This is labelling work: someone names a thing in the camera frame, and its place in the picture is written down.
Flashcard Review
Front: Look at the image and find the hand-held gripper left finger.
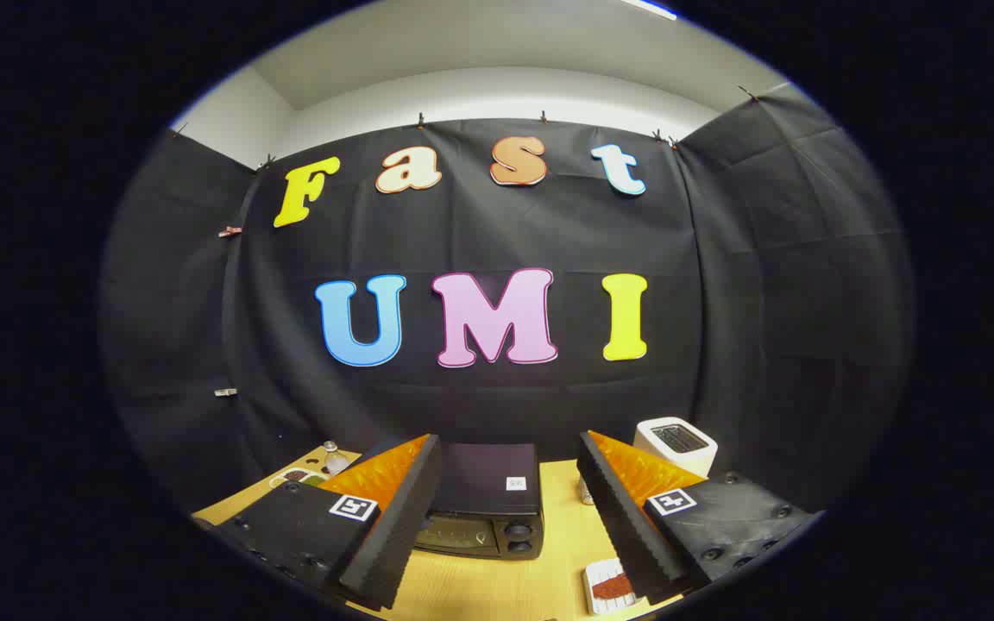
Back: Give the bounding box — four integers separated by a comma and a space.
204, 434, 444, 612

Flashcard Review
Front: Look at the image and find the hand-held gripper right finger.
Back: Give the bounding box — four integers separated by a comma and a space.
576, 430, 817, 606

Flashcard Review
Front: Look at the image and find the black toaster oven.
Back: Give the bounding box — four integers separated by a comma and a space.
415, 442, 546, 561

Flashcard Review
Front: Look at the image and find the cream white toaster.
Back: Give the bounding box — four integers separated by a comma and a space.
633, 417, 719, 478

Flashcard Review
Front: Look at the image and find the white ribbed rectangular dish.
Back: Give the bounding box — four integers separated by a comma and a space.
584, 558, 643, 616

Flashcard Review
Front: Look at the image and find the white divided spice dish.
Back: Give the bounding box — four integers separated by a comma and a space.
269, 467, 330, 489

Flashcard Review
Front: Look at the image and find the black backdrop cloth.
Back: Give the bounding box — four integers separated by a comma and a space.
100, 86, 916, 518

